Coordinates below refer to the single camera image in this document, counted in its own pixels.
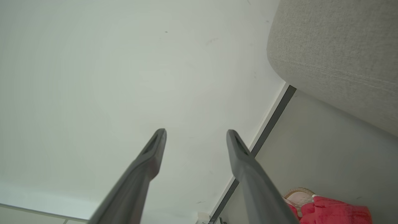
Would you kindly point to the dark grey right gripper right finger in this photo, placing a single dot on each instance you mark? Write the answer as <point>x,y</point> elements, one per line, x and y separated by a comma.
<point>252,180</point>

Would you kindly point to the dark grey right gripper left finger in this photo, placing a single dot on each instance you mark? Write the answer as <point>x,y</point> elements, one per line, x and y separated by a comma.
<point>140,174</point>

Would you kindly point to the red clothing item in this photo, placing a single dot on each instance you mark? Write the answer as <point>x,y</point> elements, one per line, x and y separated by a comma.
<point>335,213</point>

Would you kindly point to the woven laundry basket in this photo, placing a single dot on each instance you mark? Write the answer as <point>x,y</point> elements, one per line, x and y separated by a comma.
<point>300,197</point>

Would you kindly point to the dark grey baseboard strip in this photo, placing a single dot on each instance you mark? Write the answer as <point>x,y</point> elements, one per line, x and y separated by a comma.
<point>270,124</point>

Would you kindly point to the light grey fabric sofa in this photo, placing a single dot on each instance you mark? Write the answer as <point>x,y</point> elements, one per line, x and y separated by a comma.
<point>335,56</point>

